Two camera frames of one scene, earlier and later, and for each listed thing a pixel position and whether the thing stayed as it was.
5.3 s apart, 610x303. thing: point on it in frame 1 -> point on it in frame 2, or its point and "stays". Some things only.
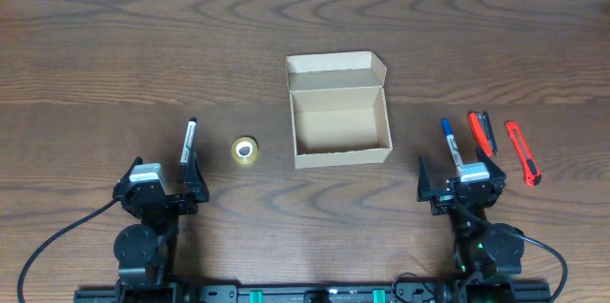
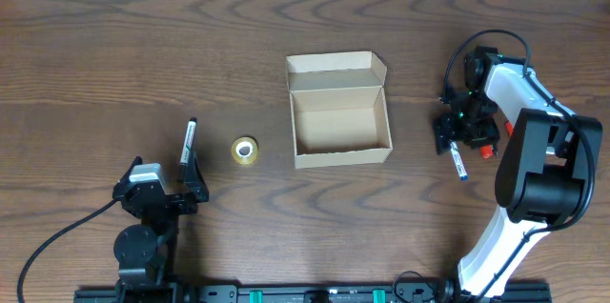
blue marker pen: (447, 128) stays
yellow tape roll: (244, 150) stays
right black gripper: (438, 204) -> (442, 134)
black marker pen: (190, 135) stays
